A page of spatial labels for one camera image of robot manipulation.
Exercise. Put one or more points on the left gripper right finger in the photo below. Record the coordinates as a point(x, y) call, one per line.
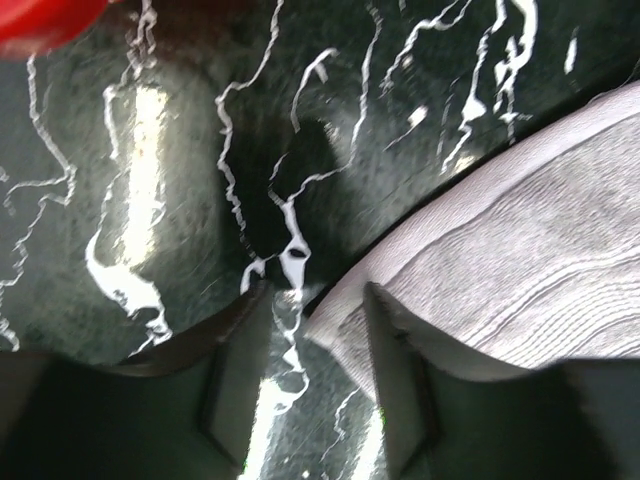
point(452, 412)

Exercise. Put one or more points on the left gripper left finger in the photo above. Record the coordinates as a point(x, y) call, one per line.
point(181, 410)

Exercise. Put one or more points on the red plastic tray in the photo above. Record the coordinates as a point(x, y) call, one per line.
point(35, 26)

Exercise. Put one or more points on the grey towel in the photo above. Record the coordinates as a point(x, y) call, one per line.
point(532, 258)

